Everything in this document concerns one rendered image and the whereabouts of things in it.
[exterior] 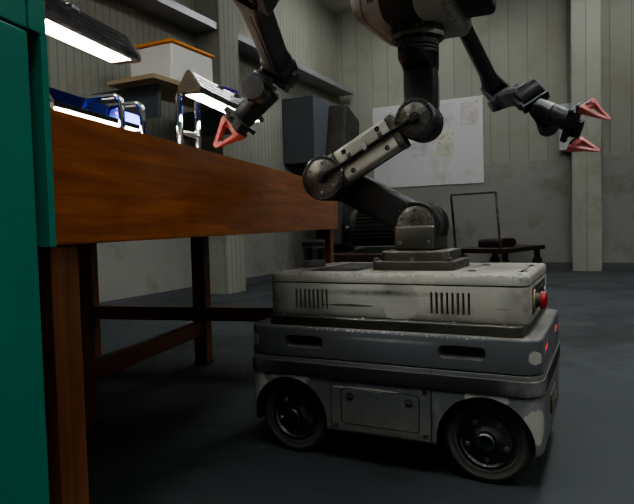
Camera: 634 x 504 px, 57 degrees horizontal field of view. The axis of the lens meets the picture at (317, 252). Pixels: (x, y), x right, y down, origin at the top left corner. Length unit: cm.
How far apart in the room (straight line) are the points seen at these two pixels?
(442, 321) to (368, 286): 20
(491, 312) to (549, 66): 650
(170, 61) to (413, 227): 304
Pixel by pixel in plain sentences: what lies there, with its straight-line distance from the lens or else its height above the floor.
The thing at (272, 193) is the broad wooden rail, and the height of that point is 69.
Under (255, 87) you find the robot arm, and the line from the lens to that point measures 142.
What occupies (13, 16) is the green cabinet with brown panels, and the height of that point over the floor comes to 85.
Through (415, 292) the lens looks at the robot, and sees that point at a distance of 142.
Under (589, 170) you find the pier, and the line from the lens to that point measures 728.
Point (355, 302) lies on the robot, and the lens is 148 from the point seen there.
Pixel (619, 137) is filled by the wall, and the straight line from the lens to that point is 758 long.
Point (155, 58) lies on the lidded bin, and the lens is 442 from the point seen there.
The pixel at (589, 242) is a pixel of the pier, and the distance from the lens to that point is 727.
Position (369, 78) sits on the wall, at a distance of 829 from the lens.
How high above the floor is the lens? 60
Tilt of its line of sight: 3 degrees down
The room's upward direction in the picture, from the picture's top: 2 degrees counter-clockwise
